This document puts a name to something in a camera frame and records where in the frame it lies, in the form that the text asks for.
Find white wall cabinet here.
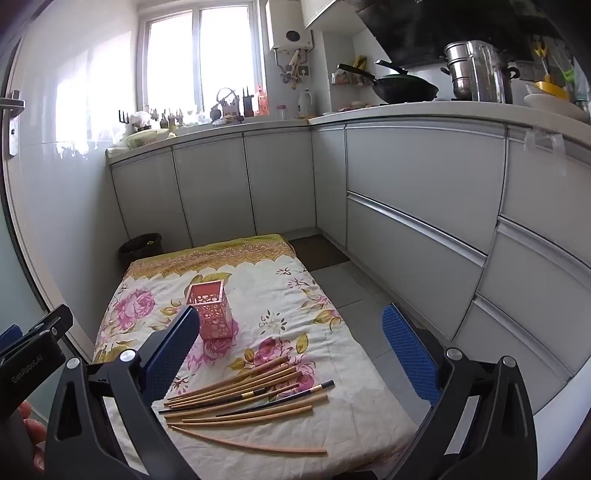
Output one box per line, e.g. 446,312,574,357
302,0,365,28

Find kitchen window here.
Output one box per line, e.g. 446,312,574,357
139,0,266,112

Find dark woven trash bin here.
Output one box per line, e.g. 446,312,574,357
118,233,163,268

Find pink perforated utensil holder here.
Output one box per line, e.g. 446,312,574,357
185,280,235,341

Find clear glass pitcher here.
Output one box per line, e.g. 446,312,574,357
466,41,513,104

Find floral printed cloth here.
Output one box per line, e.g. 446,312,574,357
92,234,419,476

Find black wok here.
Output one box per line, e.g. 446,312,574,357
337,60,439,104

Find clear tape strip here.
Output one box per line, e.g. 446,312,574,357
524,128,566,176

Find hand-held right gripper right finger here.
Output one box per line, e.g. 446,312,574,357
381,304,539,480

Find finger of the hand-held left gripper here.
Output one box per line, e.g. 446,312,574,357
0,305,75,357

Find white kitchen cabinet unit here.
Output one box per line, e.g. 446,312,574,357
106,102,591,416

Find hanging kitchen utensils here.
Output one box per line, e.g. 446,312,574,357
531,41,580,93

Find white water heater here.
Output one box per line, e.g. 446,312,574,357
265,0,315,51

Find white plate with yellow bowl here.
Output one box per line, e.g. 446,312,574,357
524,93,587,123

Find wall spice rack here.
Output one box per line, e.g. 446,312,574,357
330,55,370,86

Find dark floor mat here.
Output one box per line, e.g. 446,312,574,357
288,234,351,273

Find group of wooden chopsticks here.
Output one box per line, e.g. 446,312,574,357
164,354,328,455

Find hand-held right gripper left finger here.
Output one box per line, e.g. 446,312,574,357
44,305,200,480

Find person's left hand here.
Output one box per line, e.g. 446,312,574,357
14,401,49,476

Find dark handled basket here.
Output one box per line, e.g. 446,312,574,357
216,88,238,118

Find pale green bowl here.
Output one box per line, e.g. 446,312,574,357
124,128,171,148

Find metal door handle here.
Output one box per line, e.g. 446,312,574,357
0,90,26,158

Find yellow bowl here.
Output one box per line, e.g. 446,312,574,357
534,81,570,100

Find black range hood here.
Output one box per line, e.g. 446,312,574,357
346,0,568,65

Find steel steamer pot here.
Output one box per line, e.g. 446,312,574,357
441,41,520,102

